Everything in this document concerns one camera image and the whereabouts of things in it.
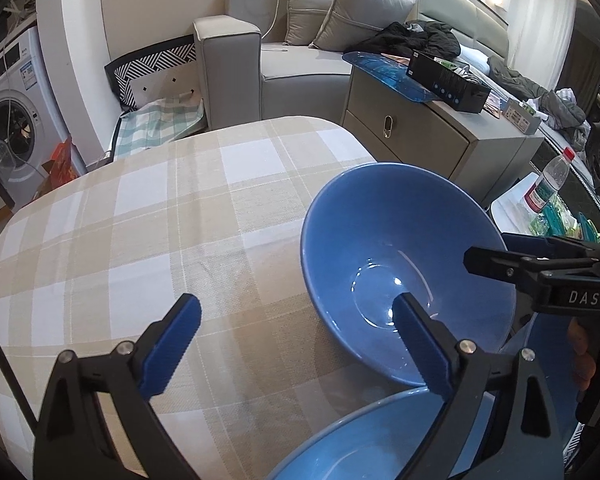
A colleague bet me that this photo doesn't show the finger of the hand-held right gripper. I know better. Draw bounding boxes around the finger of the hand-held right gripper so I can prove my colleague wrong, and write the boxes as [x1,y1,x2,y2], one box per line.
[502,234,600,263]
[464,246,546,286]

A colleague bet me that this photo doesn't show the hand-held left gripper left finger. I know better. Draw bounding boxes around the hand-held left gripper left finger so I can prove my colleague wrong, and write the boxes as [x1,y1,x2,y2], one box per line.
[32,292,203,480]

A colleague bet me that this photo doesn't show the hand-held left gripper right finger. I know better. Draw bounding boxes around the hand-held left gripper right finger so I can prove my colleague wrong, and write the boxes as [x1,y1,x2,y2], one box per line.
[392,292,566,480]

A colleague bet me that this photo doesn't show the blue bowl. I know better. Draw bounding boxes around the blue bowl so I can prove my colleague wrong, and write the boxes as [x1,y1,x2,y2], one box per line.
[265,387,496,480]
[500,310,586,441]
[300,161,517,387]

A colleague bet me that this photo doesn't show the person's right hand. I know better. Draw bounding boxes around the person's right hand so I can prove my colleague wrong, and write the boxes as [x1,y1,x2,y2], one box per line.
[567,316,596,392]

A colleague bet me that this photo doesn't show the teal plastic object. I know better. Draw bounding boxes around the teal plastic object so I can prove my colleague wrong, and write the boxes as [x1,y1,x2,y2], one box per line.
[577,212,600,243]
[542,207,571,236]

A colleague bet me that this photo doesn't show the white tray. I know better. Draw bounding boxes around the white tray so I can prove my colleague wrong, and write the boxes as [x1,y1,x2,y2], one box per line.
[490,172,600,246]

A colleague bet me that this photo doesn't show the clear plastic water bottle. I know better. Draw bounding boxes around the clear plastic water bottle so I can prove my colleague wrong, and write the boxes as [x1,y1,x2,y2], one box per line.
[524,147,577,213]

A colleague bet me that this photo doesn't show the beige checked tablecloth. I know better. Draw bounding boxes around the beige checked tablecloth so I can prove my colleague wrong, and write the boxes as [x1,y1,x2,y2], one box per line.
[0,115,496,480]

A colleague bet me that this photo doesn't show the white green tissue box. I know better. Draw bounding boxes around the white green tissue box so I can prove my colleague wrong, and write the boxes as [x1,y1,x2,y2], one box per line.
[499,100,543,136]

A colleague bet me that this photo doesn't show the light grey garment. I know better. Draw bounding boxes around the light grey garment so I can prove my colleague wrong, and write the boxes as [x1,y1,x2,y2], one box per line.
[539,87,592,151]

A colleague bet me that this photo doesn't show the grey nightstand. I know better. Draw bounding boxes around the grey nightstand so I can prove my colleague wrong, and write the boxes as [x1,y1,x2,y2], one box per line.
[341,67,536,211]

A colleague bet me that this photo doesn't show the dark grey jacket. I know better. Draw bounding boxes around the dark grey jacket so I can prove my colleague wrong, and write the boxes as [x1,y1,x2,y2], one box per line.
[487,55,551,101]

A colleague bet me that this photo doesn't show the black box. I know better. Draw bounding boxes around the black box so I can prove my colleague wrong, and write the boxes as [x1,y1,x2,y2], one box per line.
[406,50,492,113]

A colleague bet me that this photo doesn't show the red cardboard box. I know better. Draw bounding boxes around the red cardboard box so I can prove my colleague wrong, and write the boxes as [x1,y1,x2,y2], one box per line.
[32,137,88,201]

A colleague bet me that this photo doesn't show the white curtain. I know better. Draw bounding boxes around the white curtain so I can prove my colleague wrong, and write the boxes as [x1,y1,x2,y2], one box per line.
[507,0,578,91]

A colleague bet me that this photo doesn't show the green checked blanket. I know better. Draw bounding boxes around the green checked blanket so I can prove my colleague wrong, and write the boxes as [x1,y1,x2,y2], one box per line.
[111,91,206,158]

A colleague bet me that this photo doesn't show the black jacket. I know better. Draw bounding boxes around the black jacket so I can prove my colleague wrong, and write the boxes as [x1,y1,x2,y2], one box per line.
[352,20,462,58]

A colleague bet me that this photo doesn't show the beige upholstered headboard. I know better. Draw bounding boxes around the beige upholstered headboard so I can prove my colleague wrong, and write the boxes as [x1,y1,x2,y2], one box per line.
[415,0,511,58]

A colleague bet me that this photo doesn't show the grey sofa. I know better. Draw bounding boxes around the grey sofa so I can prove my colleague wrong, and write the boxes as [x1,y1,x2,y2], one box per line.
[193,0,416,133]

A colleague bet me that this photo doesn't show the black white patterned bag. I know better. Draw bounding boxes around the black white patterned bag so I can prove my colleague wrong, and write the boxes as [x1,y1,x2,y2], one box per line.
[104,34,208,161]

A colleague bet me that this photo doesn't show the white washing machine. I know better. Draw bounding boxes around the white washing machine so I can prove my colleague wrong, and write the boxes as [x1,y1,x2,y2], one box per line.
[0,25,73,211]

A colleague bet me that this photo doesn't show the grey cushion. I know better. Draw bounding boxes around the grey cushion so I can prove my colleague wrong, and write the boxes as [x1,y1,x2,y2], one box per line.
[282,0,351,47]
[309,0,417,52]

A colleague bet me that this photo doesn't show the black cable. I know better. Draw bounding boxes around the black cable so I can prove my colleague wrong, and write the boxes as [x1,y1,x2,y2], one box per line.
[0,305,37,428]

